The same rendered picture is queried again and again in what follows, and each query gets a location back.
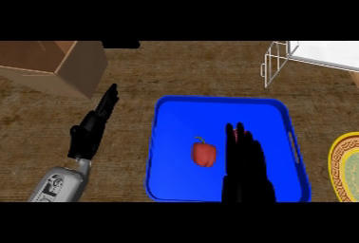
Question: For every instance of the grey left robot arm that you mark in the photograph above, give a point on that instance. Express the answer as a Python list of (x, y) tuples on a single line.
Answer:
[(57, 185)]

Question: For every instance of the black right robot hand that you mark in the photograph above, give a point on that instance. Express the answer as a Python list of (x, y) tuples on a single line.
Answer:
[(245, 167)]

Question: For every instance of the yellow patterned plate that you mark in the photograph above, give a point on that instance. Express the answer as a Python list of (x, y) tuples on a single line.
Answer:
[(346, 167)]

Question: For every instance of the blue plastic tray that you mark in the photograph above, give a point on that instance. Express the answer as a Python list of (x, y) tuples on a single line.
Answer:
[(186, 126)]

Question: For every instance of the red bell pepper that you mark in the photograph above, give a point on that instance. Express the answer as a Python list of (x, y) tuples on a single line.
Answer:
[(204, 155)]

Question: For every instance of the brown cardboard box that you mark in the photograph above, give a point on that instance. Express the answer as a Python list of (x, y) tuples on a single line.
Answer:
[(56, 66)]

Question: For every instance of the black object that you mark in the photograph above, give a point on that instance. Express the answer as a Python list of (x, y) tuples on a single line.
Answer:
[(120, 44)]

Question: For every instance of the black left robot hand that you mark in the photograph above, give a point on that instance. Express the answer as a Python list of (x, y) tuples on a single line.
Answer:
[(90, 126)]

